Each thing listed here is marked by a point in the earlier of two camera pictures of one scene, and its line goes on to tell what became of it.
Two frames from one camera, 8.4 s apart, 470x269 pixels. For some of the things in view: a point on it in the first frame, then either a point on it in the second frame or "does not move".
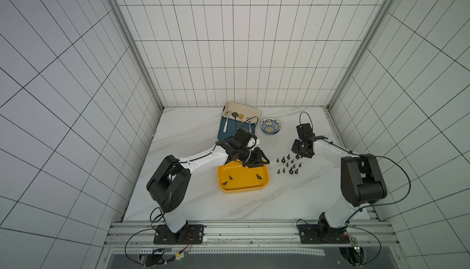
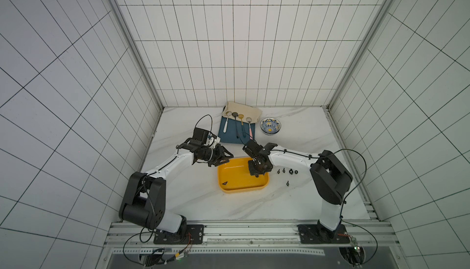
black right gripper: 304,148 → 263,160
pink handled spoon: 249,121 does not move
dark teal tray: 232,127 does not move
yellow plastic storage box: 234,177 does not move
